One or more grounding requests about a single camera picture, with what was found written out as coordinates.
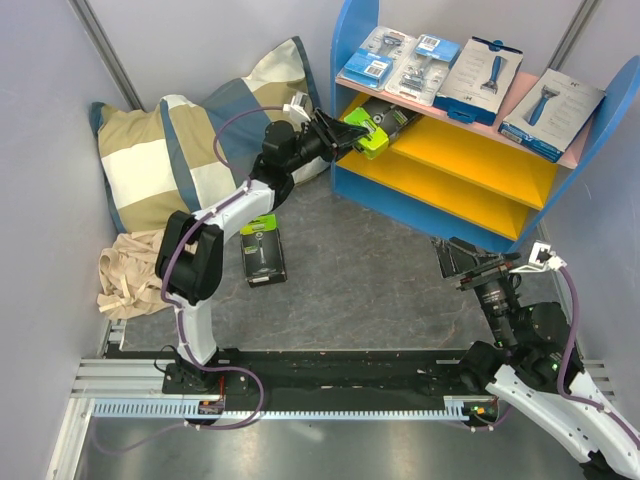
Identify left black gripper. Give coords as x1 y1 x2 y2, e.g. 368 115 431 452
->
284 108 368 175

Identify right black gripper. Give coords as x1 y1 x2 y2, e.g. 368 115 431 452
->
428 235 518 347

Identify black green razor box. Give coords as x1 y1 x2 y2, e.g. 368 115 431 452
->
240 214 287 288
344 97 422 160

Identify blue Gillette razor blister pack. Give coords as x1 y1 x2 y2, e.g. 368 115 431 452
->
338 26 417 91

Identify Harry's razor pack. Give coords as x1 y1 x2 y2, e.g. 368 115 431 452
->
433 36 523 126
498 69 606 163

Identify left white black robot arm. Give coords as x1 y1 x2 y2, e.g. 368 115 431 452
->
155 109 368 393

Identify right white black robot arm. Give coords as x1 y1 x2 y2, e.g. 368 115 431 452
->
432 237 639 479

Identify colourful wooden shelf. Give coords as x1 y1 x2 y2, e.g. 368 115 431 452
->
330 1 639 252

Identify checked blue beige pillow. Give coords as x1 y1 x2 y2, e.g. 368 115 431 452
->
90 36 320 233

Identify beige crumpled cloth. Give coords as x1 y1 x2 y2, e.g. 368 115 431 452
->
97 229 168 321

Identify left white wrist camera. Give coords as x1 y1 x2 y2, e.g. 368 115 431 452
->
282 91 311 124

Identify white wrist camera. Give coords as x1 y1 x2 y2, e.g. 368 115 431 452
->
282 91 311 124
510 241 567 274

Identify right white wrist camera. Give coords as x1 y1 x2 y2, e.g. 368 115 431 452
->
510 241 567 274

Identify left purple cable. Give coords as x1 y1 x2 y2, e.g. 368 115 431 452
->
92 104 289 455

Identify purple cable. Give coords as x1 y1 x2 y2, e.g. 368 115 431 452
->
442 264 640 439
92 104 289 455

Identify grey slotted cable duct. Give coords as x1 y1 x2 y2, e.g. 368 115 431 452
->
92 396 498 421

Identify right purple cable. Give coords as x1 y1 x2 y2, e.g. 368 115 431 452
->
442 264 640 439

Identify aluminium frame rail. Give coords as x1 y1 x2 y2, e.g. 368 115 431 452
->
47 352 583 479

